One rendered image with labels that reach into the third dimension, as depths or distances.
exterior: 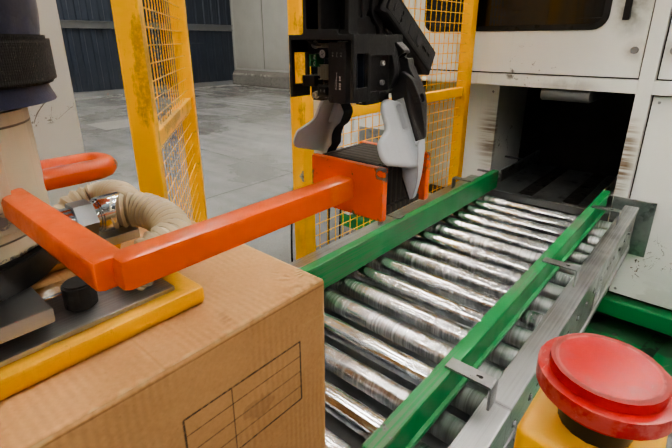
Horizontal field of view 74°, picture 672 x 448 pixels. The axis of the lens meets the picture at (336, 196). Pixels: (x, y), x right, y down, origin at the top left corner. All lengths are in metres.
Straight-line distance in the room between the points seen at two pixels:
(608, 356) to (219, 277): 0.39
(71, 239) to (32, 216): 0.07
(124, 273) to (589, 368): 0.27
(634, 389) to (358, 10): 0.32
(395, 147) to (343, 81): 0.07
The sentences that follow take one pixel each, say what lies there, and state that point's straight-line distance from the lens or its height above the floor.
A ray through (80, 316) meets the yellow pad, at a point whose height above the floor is 0.97.
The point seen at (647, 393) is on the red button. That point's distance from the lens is 0.29.
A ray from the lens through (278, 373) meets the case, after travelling 0.53.
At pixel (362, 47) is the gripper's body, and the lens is 0.36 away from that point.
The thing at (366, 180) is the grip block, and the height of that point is 1.09.
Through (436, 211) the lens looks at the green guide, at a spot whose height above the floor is 0.61.
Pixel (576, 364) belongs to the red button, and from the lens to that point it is 0.30.
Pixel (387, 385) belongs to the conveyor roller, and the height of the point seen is 0.55.
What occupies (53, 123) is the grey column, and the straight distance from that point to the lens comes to 1.54.
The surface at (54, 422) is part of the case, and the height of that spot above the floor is 0.95.
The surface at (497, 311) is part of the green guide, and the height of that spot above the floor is 0.64.
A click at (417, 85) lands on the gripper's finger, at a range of 0.40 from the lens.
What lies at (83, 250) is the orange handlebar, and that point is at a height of 1.09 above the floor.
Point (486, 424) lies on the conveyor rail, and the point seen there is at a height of 0.59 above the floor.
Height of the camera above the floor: 1.21
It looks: 19 degrees down
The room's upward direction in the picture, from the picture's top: straight up
